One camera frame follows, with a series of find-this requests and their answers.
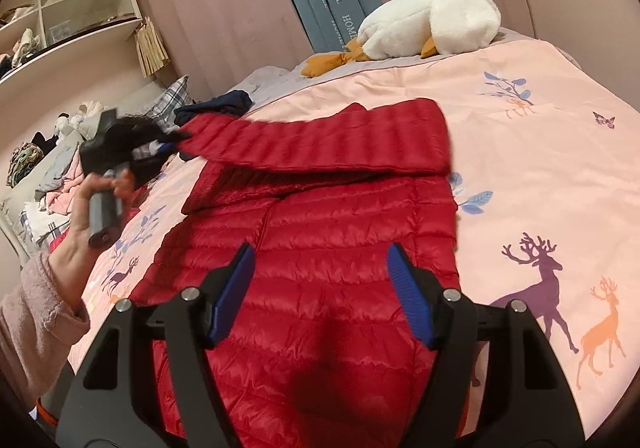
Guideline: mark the grey garment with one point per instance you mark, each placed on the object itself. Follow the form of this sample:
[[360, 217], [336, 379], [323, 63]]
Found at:
[[57, 168]]

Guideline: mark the grey bed sheet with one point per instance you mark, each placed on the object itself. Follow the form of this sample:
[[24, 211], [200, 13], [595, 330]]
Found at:
[[280, 78]]

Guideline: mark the person's left forearm pink sleeve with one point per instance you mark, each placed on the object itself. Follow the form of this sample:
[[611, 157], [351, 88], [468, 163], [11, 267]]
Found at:
[[30, 328]]

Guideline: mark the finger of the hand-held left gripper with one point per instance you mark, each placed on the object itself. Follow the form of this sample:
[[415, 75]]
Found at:
[[161, 147], [175, 134]]

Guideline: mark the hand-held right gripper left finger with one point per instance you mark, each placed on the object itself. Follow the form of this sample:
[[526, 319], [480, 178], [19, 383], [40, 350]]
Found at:
[[234, 295]]

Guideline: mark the person's left hand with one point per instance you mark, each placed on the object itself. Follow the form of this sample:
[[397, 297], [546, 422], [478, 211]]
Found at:
[[70, 253]]

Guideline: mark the grey plaid pillow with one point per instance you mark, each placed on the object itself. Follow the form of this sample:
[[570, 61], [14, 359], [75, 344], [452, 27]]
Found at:
[[172, 98]]

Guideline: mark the white wall shelf unit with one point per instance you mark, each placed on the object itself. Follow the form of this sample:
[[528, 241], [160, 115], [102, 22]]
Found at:
[[75, 13]]

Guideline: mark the navy blue garment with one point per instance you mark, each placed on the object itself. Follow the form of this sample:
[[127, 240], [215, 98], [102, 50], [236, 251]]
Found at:
[[225, 103]]

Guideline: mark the red down jacket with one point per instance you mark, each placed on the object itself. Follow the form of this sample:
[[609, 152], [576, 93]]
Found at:
[[325, 253]]

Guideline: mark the white plush toys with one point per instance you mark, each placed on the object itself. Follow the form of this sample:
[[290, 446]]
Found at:
[[82, 116]]

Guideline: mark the pink garment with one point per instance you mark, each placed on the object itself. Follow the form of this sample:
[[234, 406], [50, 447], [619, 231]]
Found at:
[[62, 195]]

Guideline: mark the pink deer print quilt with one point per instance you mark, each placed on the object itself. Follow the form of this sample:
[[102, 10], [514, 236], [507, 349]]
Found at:
[[525, 153]]

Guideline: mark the white goose plush toy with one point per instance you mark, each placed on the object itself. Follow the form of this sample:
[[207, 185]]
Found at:
[[425, 28]]

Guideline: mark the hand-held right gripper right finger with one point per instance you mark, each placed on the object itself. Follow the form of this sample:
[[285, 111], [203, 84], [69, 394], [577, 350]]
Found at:
[[410, 298]]

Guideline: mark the white striped cloth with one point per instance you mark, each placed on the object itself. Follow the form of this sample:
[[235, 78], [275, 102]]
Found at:
[[40, 223]]

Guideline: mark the black plush toy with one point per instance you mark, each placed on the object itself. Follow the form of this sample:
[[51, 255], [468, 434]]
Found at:
[[44, 141]]

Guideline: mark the pink curtain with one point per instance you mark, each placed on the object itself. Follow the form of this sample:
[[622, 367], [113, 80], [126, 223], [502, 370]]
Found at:
[[225, 3]]

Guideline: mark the beige pleated hanging cloth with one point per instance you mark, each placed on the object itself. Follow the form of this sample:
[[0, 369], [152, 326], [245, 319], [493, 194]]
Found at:
[[151, 48]]

